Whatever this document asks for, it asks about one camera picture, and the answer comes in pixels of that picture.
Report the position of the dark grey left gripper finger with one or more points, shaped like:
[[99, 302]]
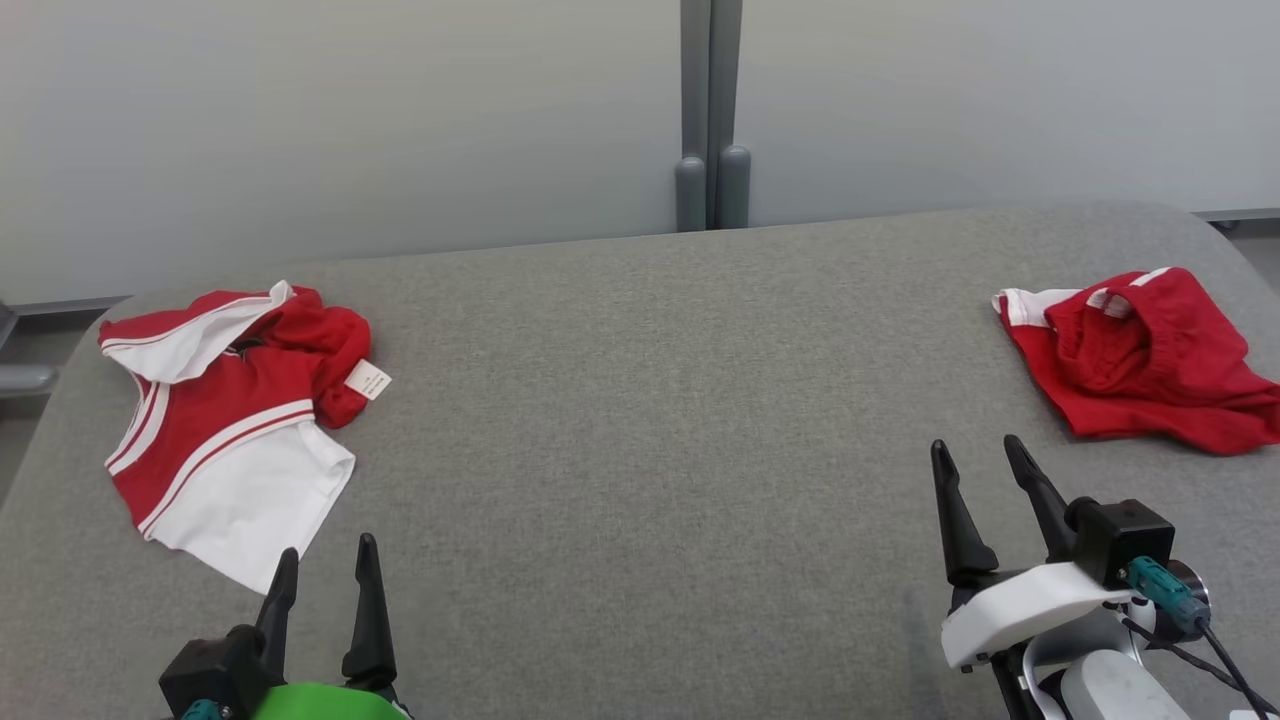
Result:
[[278, 610], [370, 630]]

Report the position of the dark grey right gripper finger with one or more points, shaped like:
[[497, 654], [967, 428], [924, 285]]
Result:
[[965, 540], [1045, 500]]

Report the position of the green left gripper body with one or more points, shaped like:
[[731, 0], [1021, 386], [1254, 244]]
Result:
[[330, 705]]

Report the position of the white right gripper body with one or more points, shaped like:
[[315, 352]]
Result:
[[1030, 610]]

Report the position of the red shorts with white trim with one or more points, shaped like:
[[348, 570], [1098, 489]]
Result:
[[1150, 370]]

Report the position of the red shirt with white sleeves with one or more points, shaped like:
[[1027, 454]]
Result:
[[230, 400]]

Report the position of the grey metal bar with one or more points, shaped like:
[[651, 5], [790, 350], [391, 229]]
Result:
[[25, 380]]

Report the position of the grey partition base strip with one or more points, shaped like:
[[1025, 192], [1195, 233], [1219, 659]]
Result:
[[60, 306], [1240, 214]]

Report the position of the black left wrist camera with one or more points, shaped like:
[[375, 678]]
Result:
[[210, 665]]

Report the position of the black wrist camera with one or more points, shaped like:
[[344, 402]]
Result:
[[1130, 535], [210, 665]]

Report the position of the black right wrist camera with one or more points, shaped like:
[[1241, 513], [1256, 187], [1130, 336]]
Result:
[[1130, 535]]

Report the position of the grey partition post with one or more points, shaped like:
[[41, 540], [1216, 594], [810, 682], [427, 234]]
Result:
[[693, 100], [730, 100]]

